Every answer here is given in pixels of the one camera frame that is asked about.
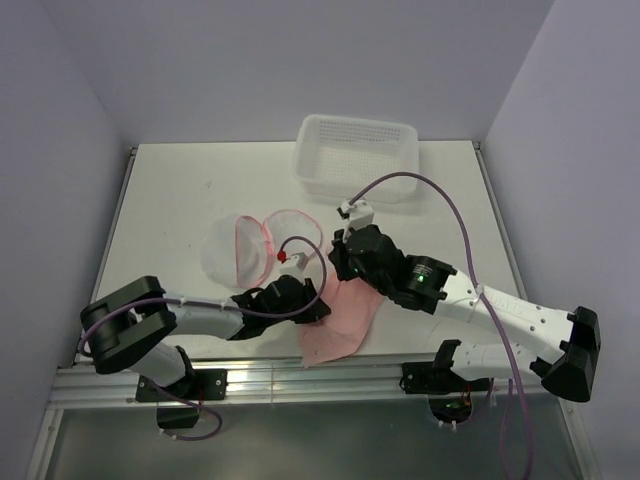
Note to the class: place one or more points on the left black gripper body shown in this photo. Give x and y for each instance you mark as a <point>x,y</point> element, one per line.
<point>298,304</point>

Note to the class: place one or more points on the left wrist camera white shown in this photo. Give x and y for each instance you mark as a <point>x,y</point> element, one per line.
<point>292,265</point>

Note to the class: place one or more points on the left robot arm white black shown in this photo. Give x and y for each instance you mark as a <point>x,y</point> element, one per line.
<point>126,330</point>

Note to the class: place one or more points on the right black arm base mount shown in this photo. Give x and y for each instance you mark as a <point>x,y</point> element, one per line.
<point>453,401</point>

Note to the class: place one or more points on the aluminium rail frame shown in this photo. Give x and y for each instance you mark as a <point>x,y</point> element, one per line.
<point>248,382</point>

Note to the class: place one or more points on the white mesh laundry bag pink zipper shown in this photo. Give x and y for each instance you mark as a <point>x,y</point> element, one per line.
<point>238,251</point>

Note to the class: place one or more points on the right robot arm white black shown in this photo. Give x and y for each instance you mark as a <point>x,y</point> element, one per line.
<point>560,348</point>

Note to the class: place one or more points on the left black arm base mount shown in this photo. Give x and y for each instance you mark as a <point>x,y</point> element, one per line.
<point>181,404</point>

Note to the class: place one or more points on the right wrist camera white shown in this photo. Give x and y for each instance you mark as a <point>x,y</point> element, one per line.
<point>356,215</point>

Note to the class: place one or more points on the white plastic perforated basket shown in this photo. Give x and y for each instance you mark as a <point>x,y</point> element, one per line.
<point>338,156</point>

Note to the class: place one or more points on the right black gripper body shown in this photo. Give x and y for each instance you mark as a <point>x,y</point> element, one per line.
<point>348,267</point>

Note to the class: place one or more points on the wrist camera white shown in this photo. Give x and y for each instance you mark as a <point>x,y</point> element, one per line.
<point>292,265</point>
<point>356,215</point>

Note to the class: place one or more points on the pink bra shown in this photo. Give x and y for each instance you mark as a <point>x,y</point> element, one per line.
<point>353,305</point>

